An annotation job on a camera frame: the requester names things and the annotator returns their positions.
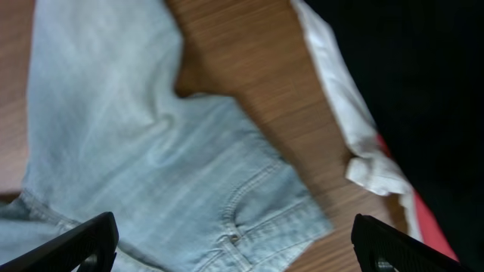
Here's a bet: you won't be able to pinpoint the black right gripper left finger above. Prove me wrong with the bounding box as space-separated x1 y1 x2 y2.
1 212 119 272

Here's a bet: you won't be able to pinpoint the light blue denim shorts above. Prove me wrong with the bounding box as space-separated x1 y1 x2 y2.
1 0 332 271

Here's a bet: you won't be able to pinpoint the black garment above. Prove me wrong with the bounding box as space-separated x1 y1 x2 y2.
309 0 483 271

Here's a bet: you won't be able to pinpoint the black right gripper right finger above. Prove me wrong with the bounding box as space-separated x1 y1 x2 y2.
351 214 469 272

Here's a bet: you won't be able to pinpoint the white cloth garment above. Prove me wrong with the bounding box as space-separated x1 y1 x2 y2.
291 0 423 241

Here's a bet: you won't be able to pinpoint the red garment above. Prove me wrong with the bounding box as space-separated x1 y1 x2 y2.
376 134 459 262

